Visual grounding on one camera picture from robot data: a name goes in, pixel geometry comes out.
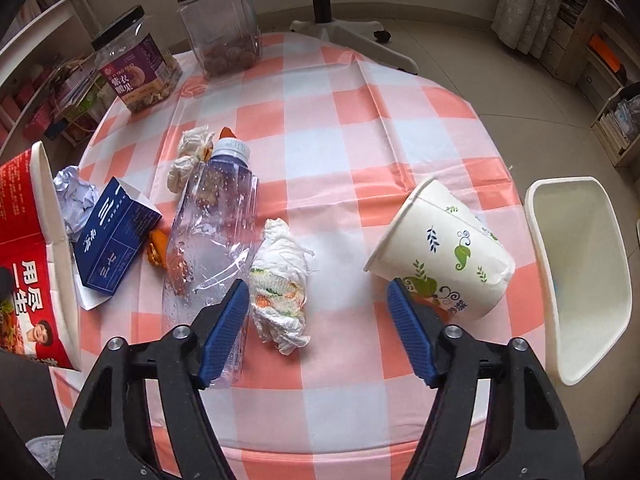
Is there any clear jar with black lid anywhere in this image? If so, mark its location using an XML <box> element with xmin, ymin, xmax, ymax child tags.
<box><xmin>175</xmin><ymin>0</ymin><xmax>263</xmax><ymax>78</ymax></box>

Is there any purple label nut jar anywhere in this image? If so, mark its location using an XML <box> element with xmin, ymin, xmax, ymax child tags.
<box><xmin>91</xmin><ymin>5</ymin><xmax>183</xmax><ymax>113</ymax></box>

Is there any stack of papers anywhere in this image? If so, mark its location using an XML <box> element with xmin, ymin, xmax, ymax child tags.
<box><xmin>47</xmin><ymin>57</ymin><xmax>103</xmax><ymax>128</ymax></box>

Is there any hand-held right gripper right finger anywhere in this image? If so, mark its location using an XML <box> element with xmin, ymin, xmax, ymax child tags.
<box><xmin>386</xmin><ymin>277</ymin><xmax>586</xmax><ymax>480</ymax></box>

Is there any white wall bookshelf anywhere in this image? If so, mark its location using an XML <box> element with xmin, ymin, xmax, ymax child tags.
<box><xmin>0</xmin><ymin>0</ymin><xmax>101</xmax><ymax>153</ymax></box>

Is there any white plastic trash bin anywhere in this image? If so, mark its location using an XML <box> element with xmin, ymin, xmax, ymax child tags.
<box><xmin>524</xmin><ymin>176</ymin><xmax>633</xmax><ymax>387</ymax></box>

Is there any white swivel office chair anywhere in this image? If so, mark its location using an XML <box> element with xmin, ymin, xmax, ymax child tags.
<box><xmin>250</xmin><ymin>0</ymin><xmax>421</xmax><ymax>76</ymax></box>

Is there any red instant noodle bowl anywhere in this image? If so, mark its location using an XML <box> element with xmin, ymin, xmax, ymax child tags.
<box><xmin>0</xmin><ymin>141</ymin><xmax>83</xmax><ymax>372</ymax></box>

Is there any orange white checked tablecloth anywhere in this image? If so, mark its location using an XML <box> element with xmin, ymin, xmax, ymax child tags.
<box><xmin>52</xmin><ymin>30</ymin><xmax>516</xmax><ymax>480</ymax></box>

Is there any crumpled silver foil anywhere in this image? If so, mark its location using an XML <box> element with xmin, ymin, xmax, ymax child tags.
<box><xmin>52</xmin><ymin>165</ymin><xmax>101</xmax><ymax>243</ymax></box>

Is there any dark orange peel piece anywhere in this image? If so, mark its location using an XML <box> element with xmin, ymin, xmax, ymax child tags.
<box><xmin>145</xmin><ymin>229</ymin><xmax>173</xmax><ymax>268</ymax></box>

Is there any plain white tissue wad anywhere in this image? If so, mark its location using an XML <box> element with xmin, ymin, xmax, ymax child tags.
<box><xmin>167</xmin><ymin>127</ymin><xmax>218</xmax><ymax>196</ymax></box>

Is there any crushed clear plastic bottle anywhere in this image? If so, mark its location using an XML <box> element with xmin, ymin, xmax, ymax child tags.
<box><xmin>162</xmin><ymin>138</ymin><xmax>262</xmax><ymax>390</ymax></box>

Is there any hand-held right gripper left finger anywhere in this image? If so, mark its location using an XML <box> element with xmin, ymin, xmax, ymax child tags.
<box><xmin>56</xmin><ymin>279</ymin><xmax>251</xmax><ymax>480</ymax></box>

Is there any leaf print paper cup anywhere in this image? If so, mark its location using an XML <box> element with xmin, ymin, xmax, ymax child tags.
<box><xmin>363</xmin><ymin>176</ymin><xmax>516</xmax><ymax>321</ymax></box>

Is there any patterned tissue wad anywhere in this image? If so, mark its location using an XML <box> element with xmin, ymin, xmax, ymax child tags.
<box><xmin>248</xmin><ymin>218</ymin><xmax>318</xmax><ymax>356</ymax></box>

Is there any dark blue carton box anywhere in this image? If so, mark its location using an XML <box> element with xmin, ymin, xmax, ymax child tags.
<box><xmin>74</xmin><ymin>176</ymin><xmax>163</xmax><ymax>310</ymax></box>

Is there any white lace curtain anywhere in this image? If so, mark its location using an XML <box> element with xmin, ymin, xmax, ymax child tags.
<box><xmin>491</xmin><ymin>0</ymin><xmax>568</xmax><ymax>61</ymax></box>

